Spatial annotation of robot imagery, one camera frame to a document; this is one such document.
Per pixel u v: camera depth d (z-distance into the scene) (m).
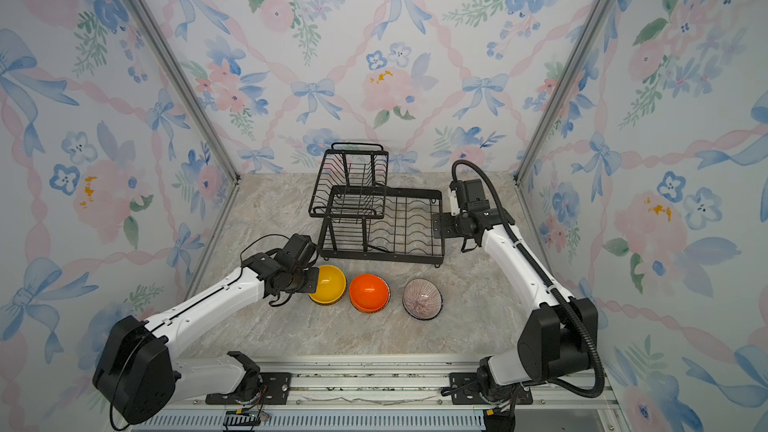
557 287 0.44
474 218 0.59
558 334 0.42
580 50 0.83
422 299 0.86
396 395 0.74
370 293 0.84
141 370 0.40
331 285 0.86
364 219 0.80
